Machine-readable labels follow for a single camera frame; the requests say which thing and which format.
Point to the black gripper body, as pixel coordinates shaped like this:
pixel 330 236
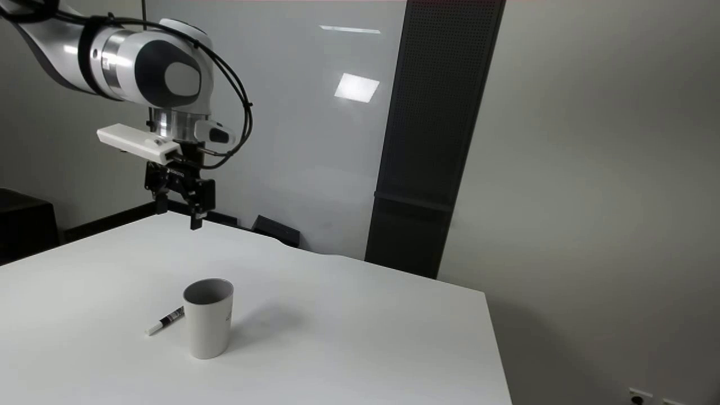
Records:
pixel 189 162

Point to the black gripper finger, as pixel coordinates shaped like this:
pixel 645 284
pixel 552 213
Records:
pixel 201 203
pixel 158 188

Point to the black marker pen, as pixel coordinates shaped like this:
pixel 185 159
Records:
pixel 168 320

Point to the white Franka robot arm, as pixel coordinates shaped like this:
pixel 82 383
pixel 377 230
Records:
pixel 135 63

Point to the small black box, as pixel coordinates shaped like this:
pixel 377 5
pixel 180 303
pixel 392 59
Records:
pixel 274 230

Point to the white ceramic mug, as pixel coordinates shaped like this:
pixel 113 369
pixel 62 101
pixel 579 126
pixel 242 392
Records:
pixel 207 330

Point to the black block furniture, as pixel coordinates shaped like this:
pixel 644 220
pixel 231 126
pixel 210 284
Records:
pixel 26 223

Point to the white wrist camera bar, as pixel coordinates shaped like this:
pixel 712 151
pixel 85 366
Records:
pixel 135 141

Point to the black wall pillar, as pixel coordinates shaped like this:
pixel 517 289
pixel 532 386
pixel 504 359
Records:
pixel 431 150

